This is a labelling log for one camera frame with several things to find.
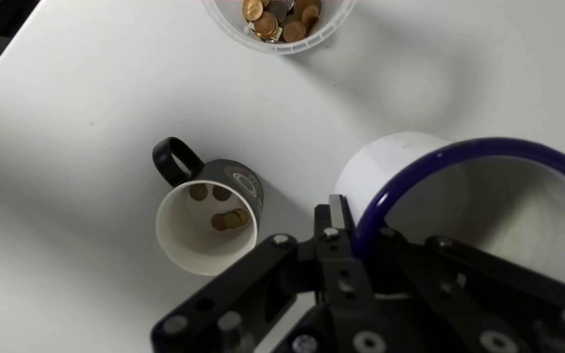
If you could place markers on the brown coins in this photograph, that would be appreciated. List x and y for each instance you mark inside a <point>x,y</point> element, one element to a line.
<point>275,20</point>
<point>226,218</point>

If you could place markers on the white mug with blue rim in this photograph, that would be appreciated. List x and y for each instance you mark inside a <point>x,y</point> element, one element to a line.
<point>543,208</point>

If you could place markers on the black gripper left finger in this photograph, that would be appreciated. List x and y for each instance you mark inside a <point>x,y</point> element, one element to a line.
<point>334,261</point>

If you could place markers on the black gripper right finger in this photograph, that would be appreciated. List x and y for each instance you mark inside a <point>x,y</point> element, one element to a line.
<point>471,294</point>

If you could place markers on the dark mug with white inside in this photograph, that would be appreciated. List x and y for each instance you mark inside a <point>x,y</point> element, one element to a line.
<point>190,236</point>

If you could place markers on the clear plastic cup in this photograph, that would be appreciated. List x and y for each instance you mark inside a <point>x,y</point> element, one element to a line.
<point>334,30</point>

